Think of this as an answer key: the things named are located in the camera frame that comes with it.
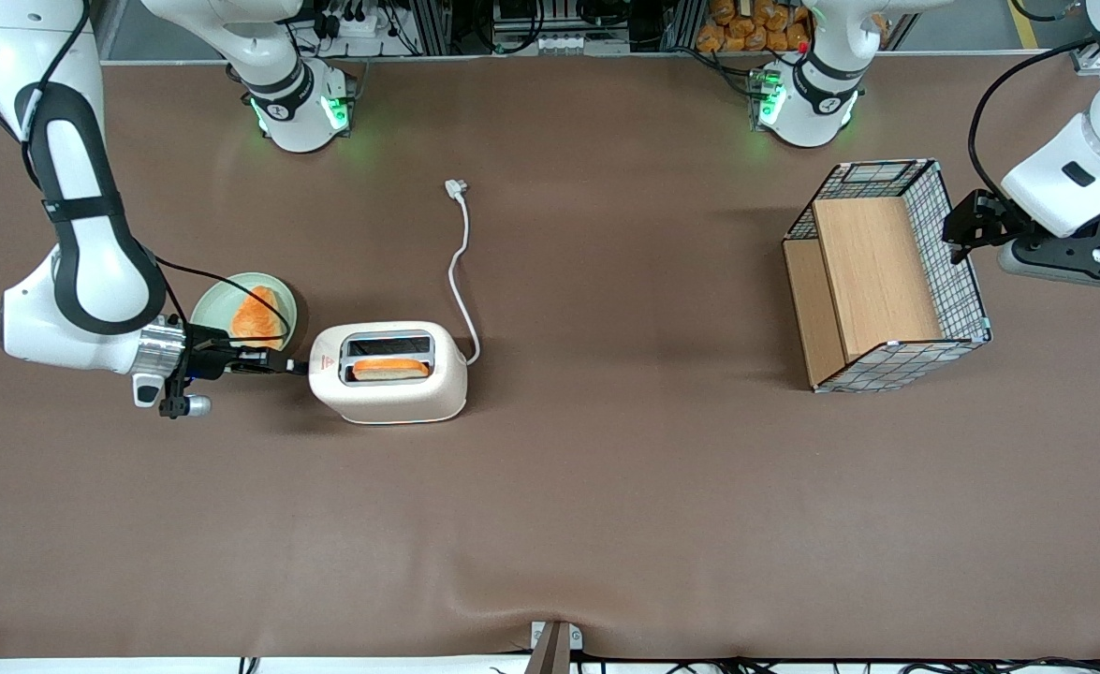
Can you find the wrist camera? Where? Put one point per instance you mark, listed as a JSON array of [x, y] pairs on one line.
[[198, 405], [1074, 267]]

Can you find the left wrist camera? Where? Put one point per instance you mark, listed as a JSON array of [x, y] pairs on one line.
[[1074, 267]]

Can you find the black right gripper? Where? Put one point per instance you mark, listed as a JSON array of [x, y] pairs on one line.
[[204, 355]]

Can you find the white toaster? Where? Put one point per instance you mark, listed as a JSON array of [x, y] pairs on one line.
[[390, 398]]

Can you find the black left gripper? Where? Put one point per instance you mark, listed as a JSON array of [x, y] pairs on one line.
[[983, 218]]

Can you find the pile of brown bread rolls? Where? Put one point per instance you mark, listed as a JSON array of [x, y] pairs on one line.
[[746, 28]]

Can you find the toast slice in toaster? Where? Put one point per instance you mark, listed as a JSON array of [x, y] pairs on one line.
[[390, 369]]

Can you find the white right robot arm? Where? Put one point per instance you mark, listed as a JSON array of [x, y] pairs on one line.
[[91, 271]]

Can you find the metal bracket with brown post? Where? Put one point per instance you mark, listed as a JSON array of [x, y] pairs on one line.
[[554, 646]]

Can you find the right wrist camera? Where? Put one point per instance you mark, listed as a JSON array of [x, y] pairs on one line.
[[198, 405]]

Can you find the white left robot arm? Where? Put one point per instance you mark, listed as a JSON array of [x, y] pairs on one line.
[[1064, 178]]

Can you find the pale green plate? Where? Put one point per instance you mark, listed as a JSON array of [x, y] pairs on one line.
[[212, 304]]

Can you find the white power strip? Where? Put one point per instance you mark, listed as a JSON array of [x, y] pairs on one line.
[[355, 23]]

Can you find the white socket strip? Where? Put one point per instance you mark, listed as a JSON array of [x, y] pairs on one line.
[[578, 43]]

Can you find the orange bread slice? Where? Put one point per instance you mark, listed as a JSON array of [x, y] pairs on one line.
[[259, 318]]

